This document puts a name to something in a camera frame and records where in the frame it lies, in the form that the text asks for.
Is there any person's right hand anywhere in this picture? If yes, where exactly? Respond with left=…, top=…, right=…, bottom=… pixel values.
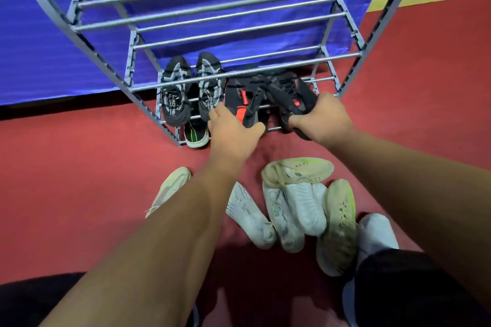
left=288, top=92, right=356, bottom=148

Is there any person's left hand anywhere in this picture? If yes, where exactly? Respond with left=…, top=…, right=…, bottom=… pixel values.
left=207, top=102, right=266, bottom=171

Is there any black shoe with red accents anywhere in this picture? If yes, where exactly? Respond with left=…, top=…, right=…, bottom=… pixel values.
left=266, top=71, right=319, bottom=142
left=223, top=77, right=266, bottom=129

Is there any person's left forearm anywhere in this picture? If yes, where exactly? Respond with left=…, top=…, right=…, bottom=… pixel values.
left=39, top=160, right=246, bottom=327

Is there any person's right forearm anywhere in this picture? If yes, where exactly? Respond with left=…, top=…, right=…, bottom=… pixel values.
left=325, top=128, right=491, bottom=313

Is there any black shoe with green sole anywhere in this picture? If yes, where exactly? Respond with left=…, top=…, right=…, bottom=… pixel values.
left=184, top=118, right=210, bottom=149

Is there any grey metal shoe rack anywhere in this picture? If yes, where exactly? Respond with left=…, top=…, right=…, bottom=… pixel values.
left=12, top=0, right=428, bottom=147

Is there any black white patterned shoe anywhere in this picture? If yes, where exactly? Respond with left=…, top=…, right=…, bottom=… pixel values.
left=160, top=55, right=194, bottom=127
left=195, top=51, right=226, bottom=123

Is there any pile of white sneakers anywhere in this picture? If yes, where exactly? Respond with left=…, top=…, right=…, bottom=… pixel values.
left=145, top=157, right=358, bottom=277

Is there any person's white worn shoe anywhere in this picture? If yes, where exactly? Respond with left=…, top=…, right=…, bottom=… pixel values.
left=342, top=213, right=400, bottom=327

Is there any person's right leg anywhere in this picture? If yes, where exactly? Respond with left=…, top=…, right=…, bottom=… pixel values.
left=354, top=249, right=491, bottom=327

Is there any person's leg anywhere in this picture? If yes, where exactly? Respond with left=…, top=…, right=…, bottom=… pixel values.
left=354, top=249, right=491, bottom=327
left=0, top=272, right=86, bottom=327

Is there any blue banner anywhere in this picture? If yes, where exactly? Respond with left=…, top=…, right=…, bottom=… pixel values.
left=0, top=0, right=393, bottom=106

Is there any person's left leg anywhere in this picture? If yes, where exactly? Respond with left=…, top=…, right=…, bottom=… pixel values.
left=0, top=272, right=86, bottom=327

